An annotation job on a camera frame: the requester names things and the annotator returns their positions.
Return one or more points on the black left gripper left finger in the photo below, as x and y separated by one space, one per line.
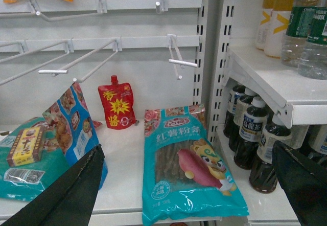
70 199

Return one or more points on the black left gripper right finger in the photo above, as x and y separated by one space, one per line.
303 182

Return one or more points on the water bottle green red label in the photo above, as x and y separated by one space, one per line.
313 58

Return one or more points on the front water bottle green label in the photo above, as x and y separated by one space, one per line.
297 31

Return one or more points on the white slotted shelf upright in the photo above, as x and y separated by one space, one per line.
214 20

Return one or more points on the dark oolong tea bottle left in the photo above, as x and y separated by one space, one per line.
262 177

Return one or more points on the dark oolong tea bottle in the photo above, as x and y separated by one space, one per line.
254 119
234 94
243 102
262 177

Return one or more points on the teal noodle bag left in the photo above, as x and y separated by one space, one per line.
26 182

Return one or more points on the yellow brown spice box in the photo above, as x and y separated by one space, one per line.
27 147

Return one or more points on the dark oolong tea bottle middle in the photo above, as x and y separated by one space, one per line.
254 119

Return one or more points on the blue snack bag upright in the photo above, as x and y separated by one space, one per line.
72 124

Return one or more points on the dark oolong tea bottle right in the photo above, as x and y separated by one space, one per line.
243 102

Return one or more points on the red sauce pouch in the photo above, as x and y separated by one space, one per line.
117 100

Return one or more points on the dark oolong tea bottle back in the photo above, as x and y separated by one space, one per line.
234 94

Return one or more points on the teal sweet potato noodle bag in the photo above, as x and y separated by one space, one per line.
184 175

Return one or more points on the white display hook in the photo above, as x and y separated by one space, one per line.
176 57

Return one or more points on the orange juice bottle back left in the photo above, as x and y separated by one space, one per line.
263 26

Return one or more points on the orange juice bottle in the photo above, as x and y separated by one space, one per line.
263 26
279 21

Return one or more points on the orange juice bottle front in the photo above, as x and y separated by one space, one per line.
279 21

